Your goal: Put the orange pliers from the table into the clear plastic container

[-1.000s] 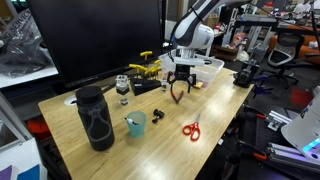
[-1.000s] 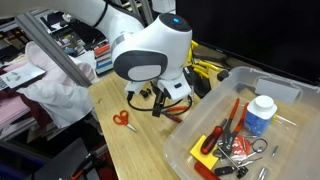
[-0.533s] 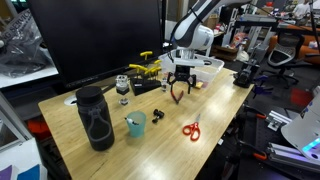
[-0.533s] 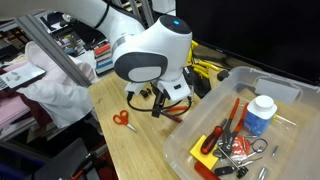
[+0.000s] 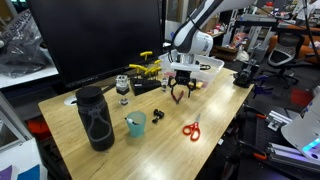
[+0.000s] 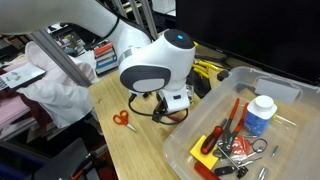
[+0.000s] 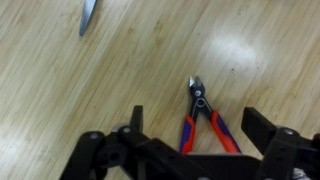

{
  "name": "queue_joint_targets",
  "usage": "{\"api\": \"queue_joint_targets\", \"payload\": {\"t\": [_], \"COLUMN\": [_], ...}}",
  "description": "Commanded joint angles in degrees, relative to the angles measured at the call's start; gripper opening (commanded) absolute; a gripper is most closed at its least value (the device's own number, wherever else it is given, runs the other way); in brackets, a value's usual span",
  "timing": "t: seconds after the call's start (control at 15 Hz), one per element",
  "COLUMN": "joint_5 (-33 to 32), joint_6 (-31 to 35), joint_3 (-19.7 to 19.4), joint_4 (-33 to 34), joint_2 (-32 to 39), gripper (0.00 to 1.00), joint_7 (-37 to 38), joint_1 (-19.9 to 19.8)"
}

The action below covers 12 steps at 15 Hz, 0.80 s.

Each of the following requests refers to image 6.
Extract orange handled bar clamp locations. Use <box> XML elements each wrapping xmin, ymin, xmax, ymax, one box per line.
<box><xmin>70</xmin><ymin>152</ymin><xmax>97</xmax><ymax>180</ymax></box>

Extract blue wire ring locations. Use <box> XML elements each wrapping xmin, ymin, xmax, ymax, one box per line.
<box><xmin>250</xmin><ymin>138</ymin><xmax>269</xmax><ymax>154</ymax></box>

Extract white bottle blue label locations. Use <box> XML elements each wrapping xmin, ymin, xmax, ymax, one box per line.
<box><xmin>244</xmin><ymin>94</ymin><xmax>278</xmax><ymax>137</ymax></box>

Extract small black key fob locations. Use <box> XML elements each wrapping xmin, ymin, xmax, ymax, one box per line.
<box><xmin>213</xmin><ymin>165</ymin><xmax>235</xmax><ymax>177</ymax></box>

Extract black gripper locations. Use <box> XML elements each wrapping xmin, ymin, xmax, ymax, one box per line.
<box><xmin>152</xmin><ymin>99</ymin><xmax>169</xmax><ymax>124</ymax></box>

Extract stack of books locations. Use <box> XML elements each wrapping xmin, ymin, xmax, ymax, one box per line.
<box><xmin>93</xmin><ymin>42</ymin><xmax>119</xmax><ymax>75</ymax></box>

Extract white cloth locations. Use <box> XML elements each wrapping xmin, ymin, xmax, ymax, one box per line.
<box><xmin>16</xmin><ymin>41</ymin><xmax>98</xmax><ymax>130</ymax></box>

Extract black hex key stand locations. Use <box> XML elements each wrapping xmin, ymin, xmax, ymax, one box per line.
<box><xmin>186</xmin><ymin>71</ymin><xmax>212</xmax><ymax>99</ymax></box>

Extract red plastic packet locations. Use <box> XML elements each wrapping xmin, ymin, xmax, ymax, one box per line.
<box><xmin>231</xmin><ymin>134</ymin><xmax>252</xmax><ymax>158</ymax></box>

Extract clear plastic container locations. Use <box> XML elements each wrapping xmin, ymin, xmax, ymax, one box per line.
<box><xmin>162</xmin><ymin>65</ymin><xmax>320</xmax><ymax>180</ymax></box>

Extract large black monitor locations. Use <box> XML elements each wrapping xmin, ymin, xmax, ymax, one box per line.
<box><xmin>175</xmin><ymin>0</ymin><xmax>320</xmax><ymax>87</ymax></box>

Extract aluminium extrusion rail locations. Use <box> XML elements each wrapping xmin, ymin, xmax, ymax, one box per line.
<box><xmin>28</xmin><ymin>29</ymin><xmax>91</xmax><ymax>88</ymax></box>

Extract metal rod black head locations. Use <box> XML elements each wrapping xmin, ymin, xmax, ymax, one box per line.
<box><xmin>218</xmin><ymin>146</ymin><xmax>250</xmax><ymax>179</ymax></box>

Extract orange scissors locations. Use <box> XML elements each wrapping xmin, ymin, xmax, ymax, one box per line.
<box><xmin>112</xmin><ymin>109</ymin><xmax>137</xmax><ymax>133</ymax></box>

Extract red cylindrical tool handle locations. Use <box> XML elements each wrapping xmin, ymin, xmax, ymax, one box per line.
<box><xmin>194</xmin><ymin>161</ymin><xmax>222</xmax><ymax>180</ymax></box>

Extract large orange handled pliers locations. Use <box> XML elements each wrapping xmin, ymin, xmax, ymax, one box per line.
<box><xmin>213</xmin><ymin>97</ymin><xmax>250</xmax><ymax>158</ymax></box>

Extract metal tweezers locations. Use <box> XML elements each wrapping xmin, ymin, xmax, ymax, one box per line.
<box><xmin>237</xmin><ymin>156</ymin><xmax>264</xmax><ymax>168</ymax></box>

